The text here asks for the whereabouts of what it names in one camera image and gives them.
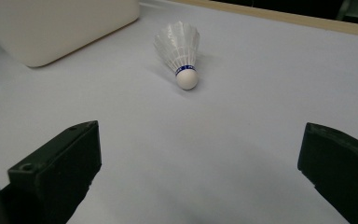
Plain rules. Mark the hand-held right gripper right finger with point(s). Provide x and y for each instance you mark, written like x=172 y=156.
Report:
x=345 y=174

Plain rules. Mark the white plastic storage bin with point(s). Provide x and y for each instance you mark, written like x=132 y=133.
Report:
x=59 y=28

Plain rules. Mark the white feather shuttlecock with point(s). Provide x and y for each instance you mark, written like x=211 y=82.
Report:
x=180 y=46

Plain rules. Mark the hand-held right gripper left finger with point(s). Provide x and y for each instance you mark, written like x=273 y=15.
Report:
x=59 y=174

